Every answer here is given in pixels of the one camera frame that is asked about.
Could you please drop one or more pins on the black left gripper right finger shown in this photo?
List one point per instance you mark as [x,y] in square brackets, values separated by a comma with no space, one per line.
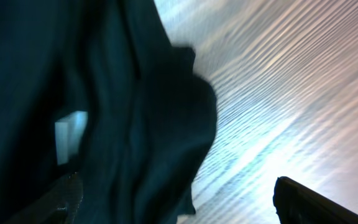
[297,204]

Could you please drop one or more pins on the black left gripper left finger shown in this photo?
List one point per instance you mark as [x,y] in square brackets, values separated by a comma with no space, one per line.
[59,205]

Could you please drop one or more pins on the black t-shirt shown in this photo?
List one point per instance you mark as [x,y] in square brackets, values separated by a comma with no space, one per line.
[96,88]

